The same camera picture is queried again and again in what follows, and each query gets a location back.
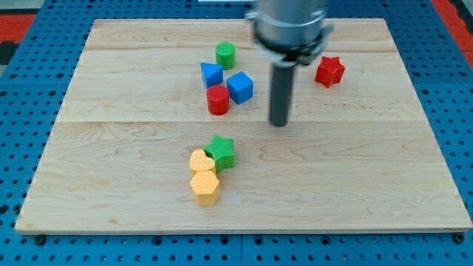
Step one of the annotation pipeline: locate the wooden board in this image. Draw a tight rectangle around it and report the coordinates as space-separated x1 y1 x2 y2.
16 18 472 235

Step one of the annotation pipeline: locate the yellow heart block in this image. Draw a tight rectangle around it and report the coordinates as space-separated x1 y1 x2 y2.
189 149 216 176

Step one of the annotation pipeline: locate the red cylinder block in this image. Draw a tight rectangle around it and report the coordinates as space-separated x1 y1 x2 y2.
206 85 230 115

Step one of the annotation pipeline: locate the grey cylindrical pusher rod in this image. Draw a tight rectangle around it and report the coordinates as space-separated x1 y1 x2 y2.
269 62 296 127

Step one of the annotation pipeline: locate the blue triangle block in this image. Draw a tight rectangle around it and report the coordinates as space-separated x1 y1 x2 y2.
200 63 224 89

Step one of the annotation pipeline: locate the green star block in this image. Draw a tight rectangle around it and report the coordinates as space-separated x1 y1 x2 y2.
204 135 236 173

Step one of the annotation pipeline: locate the green cylinder block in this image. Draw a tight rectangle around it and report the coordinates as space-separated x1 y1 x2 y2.
215 41 236 70

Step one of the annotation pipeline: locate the red star block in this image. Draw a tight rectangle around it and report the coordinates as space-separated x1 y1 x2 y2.
314 56 345 88

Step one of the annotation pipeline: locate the blue cube block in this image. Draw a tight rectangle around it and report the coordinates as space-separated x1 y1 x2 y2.
227 72 254 105

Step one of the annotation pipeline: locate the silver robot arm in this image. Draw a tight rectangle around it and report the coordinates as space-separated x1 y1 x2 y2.
245 0 333 67

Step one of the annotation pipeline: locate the yellow hexagon block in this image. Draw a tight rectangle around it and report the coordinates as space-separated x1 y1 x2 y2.
189 171 220 205

